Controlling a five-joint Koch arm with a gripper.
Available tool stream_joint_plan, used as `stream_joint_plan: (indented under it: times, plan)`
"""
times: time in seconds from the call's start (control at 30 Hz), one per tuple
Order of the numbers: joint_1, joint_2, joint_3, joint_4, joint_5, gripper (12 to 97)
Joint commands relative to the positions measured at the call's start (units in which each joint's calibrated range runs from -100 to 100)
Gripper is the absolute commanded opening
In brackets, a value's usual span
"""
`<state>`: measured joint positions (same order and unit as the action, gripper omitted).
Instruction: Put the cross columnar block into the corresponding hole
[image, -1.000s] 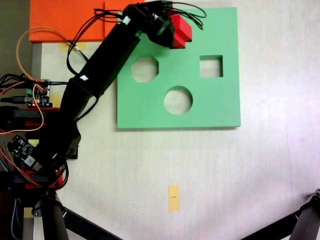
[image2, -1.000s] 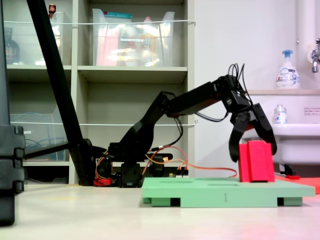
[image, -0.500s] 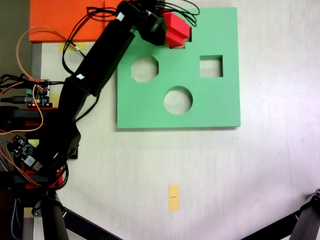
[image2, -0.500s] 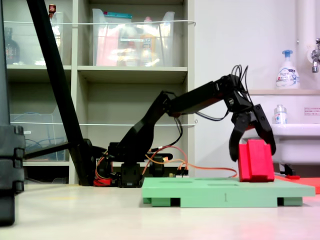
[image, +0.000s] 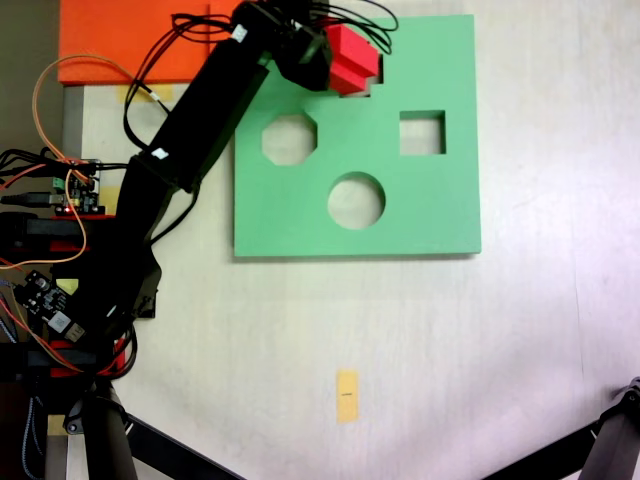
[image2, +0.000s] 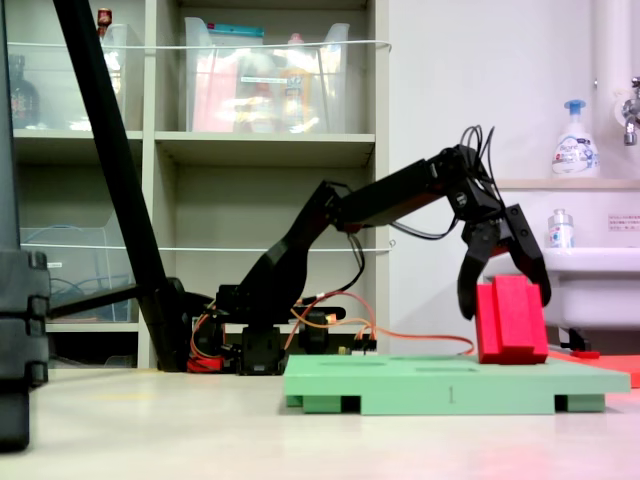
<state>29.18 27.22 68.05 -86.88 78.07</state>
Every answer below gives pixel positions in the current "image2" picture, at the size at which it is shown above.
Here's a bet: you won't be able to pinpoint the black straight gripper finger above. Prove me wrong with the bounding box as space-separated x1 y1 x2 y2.
502 203 552 307

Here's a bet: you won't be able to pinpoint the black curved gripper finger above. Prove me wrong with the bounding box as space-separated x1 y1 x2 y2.
457 222 501 321

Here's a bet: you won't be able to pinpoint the red cross columnar block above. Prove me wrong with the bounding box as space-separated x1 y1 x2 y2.
473 273 550 365

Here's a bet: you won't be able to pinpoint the green shape-hole board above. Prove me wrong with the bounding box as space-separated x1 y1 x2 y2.
283 353 631 416

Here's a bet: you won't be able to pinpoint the small clear sanitizer bottle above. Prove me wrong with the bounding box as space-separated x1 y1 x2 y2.
544 208 576 250

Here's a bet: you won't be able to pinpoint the white sink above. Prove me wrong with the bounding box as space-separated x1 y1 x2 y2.
482 247 640 331

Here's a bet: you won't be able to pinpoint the white blue soap pump bottle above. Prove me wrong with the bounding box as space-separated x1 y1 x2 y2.
551 98 601 180

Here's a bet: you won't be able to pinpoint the small circuit board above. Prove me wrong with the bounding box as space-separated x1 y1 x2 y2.
337 332 379 358

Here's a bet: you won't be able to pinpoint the red flat mat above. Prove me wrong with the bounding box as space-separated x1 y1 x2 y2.
547 349 640 389

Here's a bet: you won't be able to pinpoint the black table clamp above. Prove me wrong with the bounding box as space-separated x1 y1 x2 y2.
298 305 347 357

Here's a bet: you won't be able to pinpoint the metal faucet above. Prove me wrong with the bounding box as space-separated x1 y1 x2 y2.
613 75 640 147

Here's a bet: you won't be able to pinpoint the clear bin with supplies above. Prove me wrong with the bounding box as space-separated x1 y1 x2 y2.
183 17 351 135

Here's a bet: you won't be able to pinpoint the white vertical pipe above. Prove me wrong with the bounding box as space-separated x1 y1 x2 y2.
592 0 636 179

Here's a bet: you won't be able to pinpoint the orange-label pink-cap bottle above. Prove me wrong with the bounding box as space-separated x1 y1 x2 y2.
279 32 314 134

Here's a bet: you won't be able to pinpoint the beige shelf unit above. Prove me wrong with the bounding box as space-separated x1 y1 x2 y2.
4 0 391 370

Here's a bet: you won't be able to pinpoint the pink pack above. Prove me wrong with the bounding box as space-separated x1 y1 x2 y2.
192 54 239 133

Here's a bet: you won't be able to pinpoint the teal flat box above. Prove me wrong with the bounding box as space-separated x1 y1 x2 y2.
207 22 265 39

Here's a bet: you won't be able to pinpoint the black tripod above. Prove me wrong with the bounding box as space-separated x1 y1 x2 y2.
47 0 217 374

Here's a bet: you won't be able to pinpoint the clear file tray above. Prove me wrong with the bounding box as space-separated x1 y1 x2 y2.
19 209 140 324

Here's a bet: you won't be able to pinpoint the red-capped bottle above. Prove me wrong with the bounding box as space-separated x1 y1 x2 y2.
96 7 124 96

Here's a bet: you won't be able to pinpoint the clear bin with bottles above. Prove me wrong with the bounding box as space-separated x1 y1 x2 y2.
7 22 145 132

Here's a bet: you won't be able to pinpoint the notched black stack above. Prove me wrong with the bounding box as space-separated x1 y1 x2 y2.
0 249 51 454

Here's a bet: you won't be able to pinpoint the dark patterned bottle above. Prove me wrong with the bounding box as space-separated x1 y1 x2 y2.
7 53 41 130

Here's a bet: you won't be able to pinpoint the black wrist cable loops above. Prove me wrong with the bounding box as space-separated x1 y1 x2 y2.
459 124 504 201

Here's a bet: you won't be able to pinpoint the orange cable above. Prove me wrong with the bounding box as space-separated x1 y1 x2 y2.
282 292 476 357

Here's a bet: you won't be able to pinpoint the sink mounting bracket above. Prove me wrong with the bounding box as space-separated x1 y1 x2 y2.
547 324 594 354

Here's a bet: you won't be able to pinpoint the pink wall label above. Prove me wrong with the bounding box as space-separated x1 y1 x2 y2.
607 213 640 233

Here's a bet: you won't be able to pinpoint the black elbow cable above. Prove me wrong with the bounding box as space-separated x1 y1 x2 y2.
299 232 367 304

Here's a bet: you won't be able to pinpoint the white cord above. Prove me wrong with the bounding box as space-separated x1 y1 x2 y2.
7 38 394 54
19 238 398 254

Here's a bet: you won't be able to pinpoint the red orange base wires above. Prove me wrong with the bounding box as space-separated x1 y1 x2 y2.
187 299 226 374

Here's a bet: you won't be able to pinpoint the dark grey upright post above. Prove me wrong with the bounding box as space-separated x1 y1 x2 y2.
0 0 22 252

